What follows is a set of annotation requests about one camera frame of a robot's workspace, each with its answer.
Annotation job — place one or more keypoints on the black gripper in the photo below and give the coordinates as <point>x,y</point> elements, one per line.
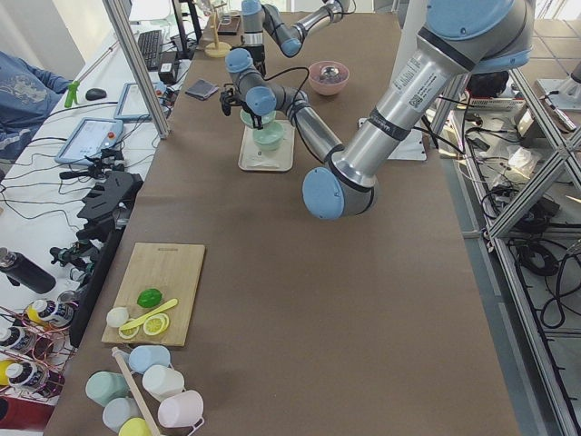
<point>252,113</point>
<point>254,53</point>

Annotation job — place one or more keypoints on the green bowl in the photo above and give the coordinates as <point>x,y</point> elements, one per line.
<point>257,122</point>
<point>268,147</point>

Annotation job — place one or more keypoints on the green bowl end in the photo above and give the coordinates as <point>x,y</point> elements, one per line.
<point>271,133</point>

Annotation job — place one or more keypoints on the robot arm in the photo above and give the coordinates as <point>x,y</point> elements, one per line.
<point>259,20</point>
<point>456,38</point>

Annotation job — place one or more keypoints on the green bowl on tray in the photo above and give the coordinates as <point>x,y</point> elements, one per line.
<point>268,147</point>

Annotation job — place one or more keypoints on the beige serving tray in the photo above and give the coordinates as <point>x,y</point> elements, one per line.
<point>254,159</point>

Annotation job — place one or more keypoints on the wooden mug tree stand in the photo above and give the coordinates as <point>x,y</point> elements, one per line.
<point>216,48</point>

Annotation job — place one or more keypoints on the grey folded cloth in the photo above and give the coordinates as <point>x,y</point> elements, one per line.
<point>202,90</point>

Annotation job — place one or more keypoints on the pink bowl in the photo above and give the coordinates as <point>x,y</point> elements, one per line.
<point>327,89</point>

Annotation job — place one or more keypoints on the metal scoop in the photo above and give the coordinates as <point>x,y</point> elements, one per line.
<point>330,74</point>

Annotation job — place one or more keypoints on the black keyboard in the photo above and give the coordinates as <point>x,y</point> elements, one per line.
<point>150,46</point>

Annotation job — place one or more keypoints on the black computer mouse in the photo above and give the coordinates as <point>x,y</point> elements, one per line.
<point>94,94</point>

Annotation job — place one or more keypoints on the bamboo cutting board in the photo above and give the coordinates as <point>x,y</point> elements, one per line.
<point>161,278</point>

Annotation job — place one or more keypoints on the black tool holder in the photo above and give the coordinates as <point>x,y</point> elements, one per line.
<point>102,204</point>

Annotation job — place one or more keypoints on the yellow plastic knife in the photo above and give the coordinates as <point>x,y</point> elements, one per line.
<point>142,319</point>

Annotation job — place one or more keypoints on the green lime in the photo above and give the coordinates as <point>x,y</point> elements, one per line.
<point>149,298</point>

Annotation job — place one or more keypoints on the lemon slice top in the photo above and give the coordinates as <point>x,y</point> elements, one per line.
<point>156,324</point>

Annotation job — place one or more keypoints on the lemon slice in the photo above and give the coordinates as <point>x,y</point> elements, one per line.
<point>128,333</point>
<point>156,324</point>

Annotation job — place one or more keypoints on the person in blue shirt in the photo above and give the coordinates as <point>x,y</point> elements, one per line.
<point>28,95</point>

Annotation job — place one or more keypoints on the white garlic bulb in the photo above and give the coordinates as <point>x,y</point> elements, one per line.
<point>117,317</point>

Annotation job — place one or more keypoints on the lemon slice bottom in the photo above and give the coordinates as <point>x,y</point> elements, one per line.
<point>128,333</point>

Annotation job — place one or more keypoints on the light blue cup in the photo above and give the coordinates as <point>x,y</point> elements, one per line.
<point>144,357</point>

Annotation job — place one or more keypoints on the cream white cup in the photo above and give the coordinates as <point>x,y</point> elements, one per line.
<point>162,382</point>

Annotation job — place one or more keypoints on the black water bottle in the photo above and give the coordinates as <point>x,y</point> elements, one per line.
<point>22,271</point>

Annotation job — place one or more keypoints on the pink cup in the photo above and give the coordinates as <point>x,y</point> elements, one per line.
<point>184,409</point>

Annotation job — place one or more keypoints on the green cup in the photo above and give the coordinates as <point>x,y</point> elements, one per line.
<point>103,387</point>

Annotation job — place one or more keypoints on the grey blue cup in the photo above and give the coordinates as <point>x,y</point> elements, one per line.
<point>118,411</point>

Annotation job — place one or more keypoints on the yellow cup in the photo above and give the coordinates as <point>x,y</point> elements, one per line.
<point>135,427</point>

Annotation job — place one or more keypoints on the aluminium frame post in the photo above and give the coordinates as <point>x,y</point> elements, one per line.
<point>124,32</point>

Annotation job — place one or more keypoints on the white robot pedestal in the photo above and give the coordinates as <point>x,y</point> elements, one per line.
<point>410,16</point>

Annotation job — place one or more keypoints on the wooden rack handle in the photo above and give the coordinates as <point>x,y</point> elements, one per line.
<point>141,404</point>

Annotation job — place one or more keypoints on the copper wire bottle rack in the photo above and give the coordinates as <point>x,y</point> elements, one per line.
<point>35,350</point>

